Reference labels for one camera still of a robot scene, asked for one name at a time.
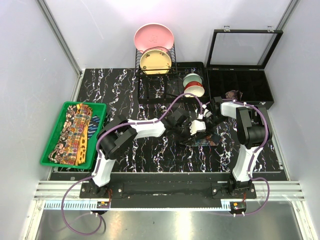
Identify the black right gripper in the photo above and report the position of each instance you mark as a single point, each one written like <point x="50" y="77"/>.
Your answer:
<point x="211" y="129"/>

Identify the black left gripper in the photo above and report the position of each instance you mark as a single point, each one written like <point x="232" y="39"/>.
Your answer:
<point x="187" y="125"/>

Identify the navy floral tie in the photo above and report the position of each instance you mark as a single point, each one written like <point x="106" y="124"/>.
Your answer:
<point x="203" y="140"/>

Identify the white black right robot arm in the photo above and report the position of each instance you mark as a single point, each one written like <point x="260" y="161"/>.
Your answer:
<point x="253" y="132"/>

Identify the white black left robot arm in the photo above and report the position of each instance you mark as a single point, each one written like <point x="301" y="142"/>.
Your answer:
<point x="114" y="139"/>

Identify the colourful ties in bin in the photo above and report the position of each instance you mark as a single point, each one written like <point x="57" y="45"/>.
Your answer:
<point x="71" y="147"/>

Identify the rolled dark patterned tie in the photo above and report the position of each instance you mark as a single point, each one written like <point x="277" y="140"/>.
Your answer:
<point x="234" y="95"/>

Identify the red white bowl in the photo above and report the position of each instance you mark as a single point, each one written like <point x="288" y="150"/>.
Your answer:
<point x="194" y="88"/>

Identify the light green bowl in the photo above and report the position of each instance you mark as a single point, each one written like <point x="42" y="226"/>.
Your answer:
<point x="191" y="77"/>

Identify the black tie storage box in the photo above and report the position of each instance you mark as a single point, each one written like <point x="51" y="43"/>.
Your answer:
<point x="252" y="84"/>

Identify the yellow plate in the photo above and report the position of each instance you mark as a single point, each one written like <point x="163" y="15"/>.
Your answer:
<point x="156" y="60"/>

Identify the navy striped tie in bin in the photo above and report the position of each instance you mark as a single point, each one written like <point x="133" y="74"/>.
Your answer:
<point x="93" y="126"/>

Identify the black glass box lid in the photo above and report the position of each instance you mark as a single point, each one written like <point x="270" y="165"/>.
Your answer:
<point x="242" y="48"/>

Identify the pink plate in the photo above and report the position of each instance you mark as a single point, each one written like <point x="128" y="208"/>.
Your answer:
<point x="153" y="35"/>

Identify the green plastic tie bin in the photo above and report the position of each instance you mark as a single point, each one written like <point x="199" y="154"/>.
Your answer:
<point x="98" y="109"/>

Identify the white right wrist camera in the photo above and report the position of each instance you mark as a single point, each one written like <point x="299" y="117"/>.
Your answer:
<point x="205" y="112"/>

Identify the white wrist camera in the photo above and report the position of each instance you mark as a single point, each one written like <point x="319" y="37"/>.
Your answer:
<point x="198" y="125"/>
<point x="205" y="112"/>

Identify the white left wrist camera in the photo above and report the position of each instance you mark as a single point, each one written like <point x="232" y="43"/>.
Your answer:
<point x="198" y="125"/>

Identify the black wire dish rack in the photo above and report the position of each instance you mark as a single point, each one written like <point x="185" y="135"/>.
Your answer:
<point x="164" y="88"/>

